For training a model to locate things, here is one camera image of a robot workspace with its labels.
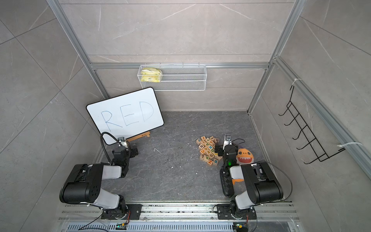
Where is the pile of wooden letter blocks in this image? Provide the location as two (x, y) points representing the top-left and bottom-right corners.
(196, 136), (222, 166)

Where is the black wall hook rack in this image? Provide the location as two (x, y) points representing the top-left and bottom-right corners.
(278, 86), (345, 165)

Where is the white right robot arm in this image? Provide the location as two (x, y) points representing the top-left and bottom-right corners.
(214, 134), (286, 220)

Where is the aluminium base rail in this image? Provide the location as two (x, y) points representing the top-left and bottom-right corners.
(53, 201), (304, 232)

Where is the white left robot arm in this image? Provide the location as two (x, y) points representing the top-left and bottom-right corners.
(60, 132), (139, 223)

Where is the whiteboard with RED written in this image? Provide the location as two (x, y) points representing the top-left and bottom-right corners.
(86, 87), (164, 139)

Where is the white wire mesh basket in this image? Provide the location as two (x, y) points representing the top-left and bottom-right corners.
(137, 64), (207, 91)

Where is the wooden whiteboard stand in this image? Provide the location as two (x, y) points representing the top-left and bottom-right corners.
(127, 131), (150, 142)

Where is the orange shark plush toy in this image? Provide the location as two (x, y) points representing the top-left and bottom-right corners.
(230, 148), (255, 185)

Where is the yellow packet in basket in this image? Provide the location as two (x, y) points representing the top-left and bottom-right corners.
(140, 68), (162, 83)

